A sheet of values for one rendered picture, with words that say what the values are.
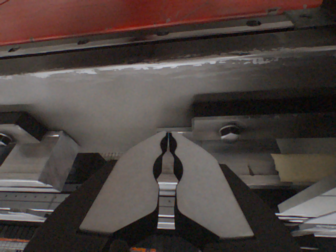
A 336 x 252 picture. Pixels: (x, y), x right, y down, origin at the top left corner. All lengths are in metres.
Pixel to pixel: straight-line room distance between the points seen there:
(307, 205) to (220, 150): 0.11
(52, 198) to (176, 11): 0.59
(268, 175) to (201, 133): 0.10
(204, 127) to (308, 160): 0.14
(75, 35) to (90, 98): 0.12
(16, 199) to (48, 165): 0.40
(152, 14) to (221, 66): 0.18
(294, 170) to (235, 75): 0.14
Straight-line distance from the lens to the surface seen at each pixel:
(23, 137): 0.37
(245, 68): 0.22
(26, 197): 0.72
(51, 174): 0.35
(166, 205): 0.50
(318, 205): 0.23
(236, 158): 0.26
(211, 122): 0.23
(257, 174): 0.25
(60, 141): 0.36
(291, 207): 0.23
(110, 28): 0.32
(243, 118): 0.23
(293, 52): 0.23
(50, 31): 0.40
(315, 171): 0.28
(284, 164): 0.27
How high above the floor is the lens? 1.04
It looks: 37 degrees down
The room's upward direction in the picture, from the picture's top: 176 degrees counter-clockwise
